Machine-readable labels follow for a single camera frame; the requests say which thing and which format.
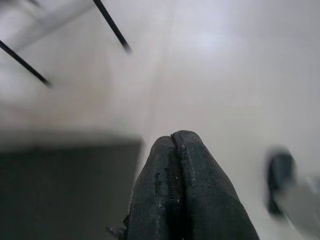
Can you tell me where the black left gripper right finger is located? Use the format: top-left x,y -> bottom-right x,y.
174,129 -> 261,240

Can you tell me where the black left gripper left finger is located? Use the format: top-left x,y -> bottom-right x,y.
106,134 -> 186,240

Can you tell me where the black grey robot left foot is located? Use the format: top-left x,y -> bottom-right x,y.
266,146 -> 320,227

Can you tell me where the dark grey mat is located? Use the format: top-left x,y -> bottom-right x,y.
0,134 -> 146,240

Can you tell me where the thin black table leg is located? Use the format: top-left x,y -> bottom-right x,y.
0,39 -> 53,88
92,0 -> 133,55

